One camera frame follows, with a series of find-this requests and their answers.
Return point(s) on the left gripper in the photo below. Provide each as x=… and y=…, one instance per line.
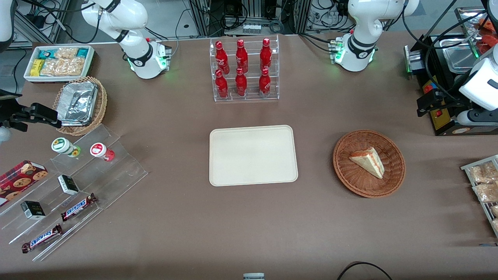
x=447, y=102

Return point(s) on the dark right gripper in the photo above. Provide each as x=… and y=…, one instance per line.
x=8, y=115

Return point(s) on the triangular sandwich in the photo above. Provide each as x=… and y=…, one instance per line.
x=369, y=161

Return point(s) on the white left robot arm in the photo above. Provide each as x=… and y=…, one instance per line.
x=362, y=23

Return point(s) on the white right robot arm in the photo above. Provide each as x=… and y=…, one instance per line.
x=136, y=15

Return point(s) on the aluminium foil tray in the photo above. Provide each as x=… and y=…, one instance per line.
x=78, y=103

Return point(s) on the tan wicker basket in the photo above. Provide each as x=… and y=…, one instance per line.
x=102, y=105

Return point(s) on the brown round wicker basket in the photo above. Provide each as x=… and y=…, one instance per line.
x=358, y=182

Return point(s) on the beige plastic tray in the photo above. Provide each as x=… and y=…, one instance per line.
x=253, y=155

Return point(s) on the red emergency stop button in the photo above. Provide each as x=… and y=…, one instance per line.
x=429, y=88

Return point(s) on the black food warmer appliance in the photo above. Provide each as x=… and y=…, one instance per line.
x=441, y=122

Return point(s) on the green lidded white cup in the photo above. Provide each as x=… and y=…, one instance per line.
x=62, y=146

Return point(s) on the yellow snack packet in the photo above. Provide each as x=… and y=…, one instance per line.
x=37, y=68

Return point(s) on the steel warmer pan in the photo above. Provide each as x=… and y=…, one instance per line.
x=459, y=58

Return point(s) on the clear bag of crackers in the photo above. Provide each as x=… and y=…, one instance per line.
x=67, y=53
x=51, y=68
x=73, y=67

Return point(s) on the large teal snack packet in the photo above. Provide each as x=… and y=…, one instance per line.
x=47, y=53

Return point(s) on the red cookie box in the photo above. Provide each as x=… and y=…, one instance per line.
x=19, y=181

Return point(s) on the red lidded white cup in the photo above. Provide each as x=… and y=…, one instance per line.
x=99, y=150

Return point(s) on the red sausage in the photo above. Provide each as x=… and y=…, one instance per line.
x=491, y=25
x=490, y=44

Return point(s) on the small black box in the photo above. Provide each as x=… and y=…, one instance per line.
x=68, y=184
x=33, y=210

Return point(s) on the small teal snack packet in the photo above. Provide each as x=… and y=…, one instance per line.
x=82, y=52

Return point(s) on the white snack bin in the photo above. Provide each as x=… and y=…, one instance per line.
x=91, y=58

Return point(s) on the clear bag of pastries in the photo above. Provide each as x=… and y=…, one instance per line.
x=486, y=192
x=495, y=224
x=482, y=173
x=495, y=210

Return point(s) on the clear acrylic stepped display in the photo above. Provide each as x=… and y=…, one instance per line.
x=116, y=171

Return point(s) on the Snickers chocolate bar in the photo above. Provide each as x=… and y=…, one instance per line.
x=42, y=238
x=78, y=207

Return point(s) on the red cola bottle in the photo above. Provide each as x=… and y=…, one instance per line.
x=265, y=54
x=264, y=84
x=221, y=86
x=221, y=58
x=241, y=56
x=241, y=84

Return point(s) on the clear acrylic bottle rack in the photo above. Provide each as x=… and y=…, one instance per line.
x=251, y=83

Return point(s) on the white power strip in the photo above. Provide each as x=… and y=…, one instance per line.
x=251, y=28

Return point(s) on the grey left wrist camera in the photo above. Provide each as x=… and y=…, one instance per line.
x=476, y=116

